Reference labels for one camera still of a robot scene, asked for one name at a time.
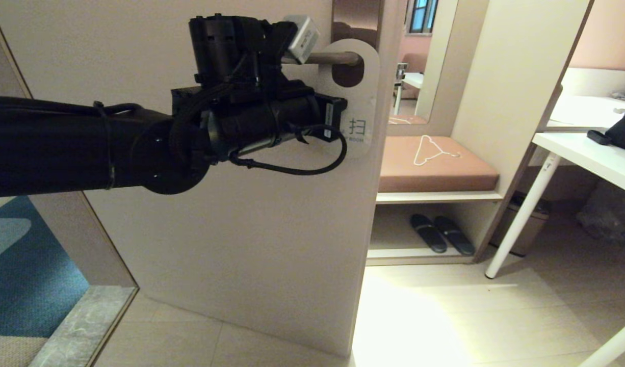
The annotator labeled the grey-blue do-not-disturb door sign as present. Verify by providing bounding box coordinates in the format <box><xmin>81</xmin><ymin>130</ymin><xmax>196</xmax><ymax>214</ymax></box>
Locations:
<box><xmin>315</xmin><ymin>38</ymin><xmax>380</xmax><ymax>159</ymax></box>

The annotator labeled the beige wooden door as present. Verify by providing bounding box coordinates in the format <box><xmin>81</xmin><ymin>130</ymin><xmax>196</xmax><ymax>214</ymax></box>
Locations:
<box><xmin>0</xmin><ymin>0</ymin><xmax>412</xmax><ymax>357</ymax></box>

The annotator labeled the cream wardrobe shelf unit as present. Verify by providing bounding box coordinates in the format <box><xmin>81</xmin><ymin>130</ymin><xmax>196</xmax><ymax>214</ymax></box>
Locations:
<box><xmin>366</xmin><ymin>0</ymin><xmax>594</xmax><ymax>267</ymax></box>

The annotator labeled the beige trash bin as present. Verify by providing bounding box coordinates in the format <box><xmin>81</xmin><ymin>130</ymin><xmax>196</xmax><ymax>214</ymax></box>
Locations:
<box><xmin>489</xmin><ymin>192</ymin><xmax>552</xmax><ymax>258</ymax></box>

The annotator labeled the white washbasin countertop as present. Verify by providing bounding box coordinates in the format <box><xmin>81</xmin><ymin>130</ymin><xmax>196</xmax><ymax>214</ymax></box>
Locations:
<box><xmin>544</xmin><ymin>68</ymin><xmax>625</xmax><ymax>134</ymax></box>

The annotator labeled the white table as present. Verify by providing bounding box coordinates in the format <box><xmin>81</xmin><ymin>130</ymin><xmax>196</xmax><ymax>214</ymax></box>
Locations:
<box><xmin>485</xmin><ymin>133</ymin><xmax>625</xmax><ymax>367</ymax></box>

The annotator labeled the grey marble threshold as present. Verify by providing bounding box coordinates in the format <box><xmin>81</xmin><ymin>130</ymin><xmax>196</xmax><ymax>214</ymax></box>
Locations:
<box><xmin>30</xmin><ymin>285</ymin><xmax>139</xmax><ymax>367</ymax></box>

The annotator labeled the clear plastic bag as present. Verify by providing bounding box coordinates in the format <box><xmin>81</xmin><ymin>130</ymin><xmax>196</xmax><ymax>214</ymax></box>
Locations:
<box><xmin>577</xmin><ymin>186</ymin><xmax>625</xmax><ymax>248</ymax></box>

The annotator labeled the bronze door handle lever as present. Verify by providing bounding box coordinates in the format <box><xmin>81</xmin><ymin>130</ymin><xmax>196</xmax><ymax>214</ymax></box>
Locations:
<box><xmin>312</xmin><ymin>51</ymin><xmax>364</xmax><ymax>67</ymax></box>

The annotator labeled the black left camera cable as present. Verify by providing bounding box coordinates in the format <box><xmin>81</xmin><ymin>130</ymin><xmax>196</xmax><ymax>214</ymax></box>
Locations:
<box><xmin>230</xmin><ymin>124</ymin><xmax>348</xmax><ymax>176</ymax></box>

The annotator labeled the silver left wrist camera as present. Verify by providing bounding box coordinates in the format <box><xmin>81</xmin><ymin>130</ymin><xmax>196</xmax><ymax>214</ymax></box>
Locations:
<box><xmin>283</xmin><ymin>15</ymin><xmax>321</xmax><ymax>65</ymax></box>

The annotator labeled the tall wall mirror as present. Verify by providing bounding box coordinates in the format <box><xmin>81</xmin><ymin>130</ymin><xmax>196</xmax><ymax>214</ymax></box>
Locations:
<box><xmin>386</xmin><ymin>0</ymin><xmax>459</xmax><ymax>138</ymax></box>

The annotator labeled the white wire clothes hanger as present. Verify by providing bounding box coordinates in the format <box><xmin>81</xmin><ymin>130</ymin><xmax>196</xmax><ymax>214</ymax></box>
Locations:
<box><xmin>413</xmin><ymin>135</ymin><xmax>461</xmax><ymax>167</ymax></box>

